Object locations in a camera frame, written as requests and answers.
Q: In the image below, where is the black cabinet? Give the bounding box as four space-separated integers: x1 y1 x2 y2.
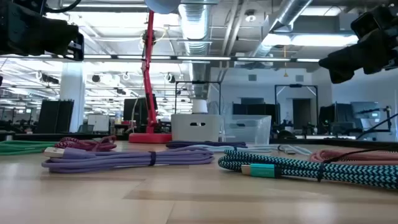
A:
36 99 75 134

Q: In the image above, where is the white cylinder device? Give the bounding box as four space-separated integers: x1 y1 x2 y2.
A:
191 98 209 114

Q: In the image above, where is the navy usb cable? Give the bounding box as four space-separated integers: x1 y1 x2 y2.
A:
165 140 249 149

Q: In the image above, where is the clear plastic bin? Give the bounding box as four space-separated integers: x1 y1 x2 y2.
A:
221 114 272 146
170 113 222 143

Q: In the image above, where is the red desk lamp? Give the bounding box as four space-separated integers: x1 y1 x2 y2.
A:
128 0 182 144

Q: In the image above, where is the black aluminium table frame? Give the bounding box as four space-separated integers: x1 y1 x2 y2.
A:
0 132 398 151

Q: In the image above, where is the silver air duct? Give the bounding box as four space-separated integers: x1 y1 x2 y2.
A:
178 0 213 100
248 0 314 65

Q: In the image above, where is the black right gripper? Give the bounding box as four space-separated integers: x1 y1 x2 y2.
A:
318 27 398 85

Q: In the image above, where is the black rig frame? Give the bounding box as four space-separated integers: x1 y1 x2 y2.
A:
174 80 222 115
274 83 319 135

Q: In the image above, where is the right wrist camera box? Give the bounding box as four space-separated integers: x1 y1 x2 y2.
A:
350 5 386 40

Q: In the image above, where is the magenta braided usb cable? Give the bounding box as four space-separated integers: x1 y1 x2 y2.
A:
54 135 118 152

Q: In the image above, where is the white pillar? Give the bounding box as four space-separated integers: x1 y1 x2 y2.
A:
59 62 85 133

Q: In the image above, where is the lilac usb cable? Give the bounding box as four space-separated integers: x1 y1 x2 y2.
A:
41 146 216 174

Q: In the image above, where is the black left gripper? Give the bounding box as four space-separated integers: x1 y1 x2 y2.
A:
0 0 79 57

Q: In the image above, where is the teal black braided usb cable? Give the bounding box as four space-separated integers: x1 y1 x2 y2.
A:
217 149 398 190

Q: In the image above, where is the light blue usb cable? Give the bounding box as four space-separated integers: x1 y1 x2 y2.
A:
183 143 313 156

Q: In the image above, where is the green usb cable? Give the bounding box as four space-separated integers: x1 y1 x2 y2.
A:
0 140 57 156

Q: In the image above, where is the black power cable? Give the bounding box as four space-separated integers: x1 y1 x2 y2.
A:
356 112 398 141

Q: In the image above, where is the left clear plastic bin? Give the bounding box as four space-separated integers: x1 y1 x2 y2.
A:
170 113 222 143

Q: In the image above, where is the black monitor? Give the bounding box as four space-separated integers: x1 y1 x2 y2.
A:
123 97 159 127

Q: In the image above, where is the grey wall monitor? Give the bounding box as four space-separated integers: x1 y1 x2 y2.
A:
350 101 381 119

